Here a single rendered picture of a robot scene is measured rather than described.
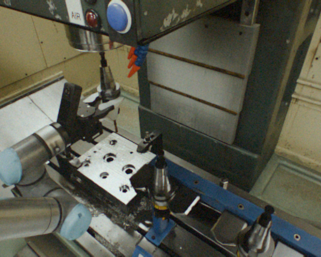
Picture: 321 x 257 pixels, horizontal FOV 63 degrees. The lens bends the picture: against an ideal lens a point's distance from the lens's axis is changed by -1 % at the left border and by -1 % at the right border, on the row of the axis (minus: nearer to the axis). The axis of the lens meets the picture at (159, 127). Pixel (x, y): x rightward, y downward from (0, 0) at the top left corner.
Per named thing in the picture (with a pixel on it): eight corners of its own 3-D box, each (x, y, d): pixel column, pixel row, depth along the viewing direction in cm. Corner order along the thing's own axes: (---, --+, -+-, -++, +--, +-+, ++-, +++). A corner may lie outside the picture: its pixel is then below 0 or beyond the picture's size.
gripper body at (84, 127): (88, 122, 79) (54, 145, 71) (82, 98, 73) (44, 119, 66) (106, 132, 75) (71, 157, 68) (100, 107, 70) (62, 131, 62)
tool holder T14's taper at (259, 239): (270, 236, 49) (280, 216, 45) (266, 257, 46) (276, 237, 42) (247, 226, 51) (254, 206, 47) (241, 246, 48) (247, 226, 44)
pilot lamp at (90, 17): (98, 31, 33) (94, 12, 31) (86, 28, 34) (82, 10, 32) (101, 29, 33) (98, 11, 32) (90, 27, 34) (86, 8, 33)
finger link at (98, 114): (108, 105, 75) (81, 117, 71) (107, 99, 74) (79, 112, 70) (117, 112, 72) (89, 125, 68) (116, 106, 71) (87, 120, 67)
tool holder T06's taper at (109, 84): (119, 84, 75) (115, 62, 71) (111, 92, 72) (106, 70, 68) (106, 82, 77) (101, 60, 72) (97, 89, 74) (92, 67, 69)
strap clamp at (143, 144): (143, 169, 106) (140, 142, 97) (136, 166, 108) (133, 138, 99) (162, 151, 114) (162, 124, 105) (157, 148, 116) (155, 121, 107)
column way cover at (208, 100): (231, 148, 115) (254, 28, 83) (147, 111, 138) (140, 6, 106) (236, 142, 118) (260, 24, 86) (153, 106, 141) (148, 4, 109)
